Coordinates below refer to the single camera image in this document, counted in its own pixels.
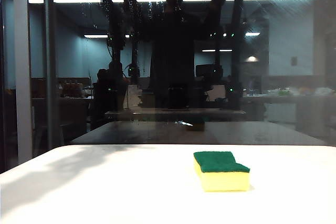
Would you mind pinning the yellow sponge with green scourer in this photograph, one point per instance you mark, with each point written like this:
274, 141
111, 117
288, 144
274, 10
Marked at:
223, 180

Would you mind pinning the grey metal pole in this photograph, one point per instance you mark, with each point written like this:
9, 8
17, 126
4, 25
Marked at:
51, 77

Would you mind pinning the large glass pane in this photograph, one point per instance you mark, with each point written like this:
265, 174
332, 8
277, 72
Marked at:
283, 51

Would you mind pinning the white frame pillar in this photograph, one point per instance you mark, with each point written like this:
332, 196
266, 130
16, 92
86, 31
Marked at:
23, 77

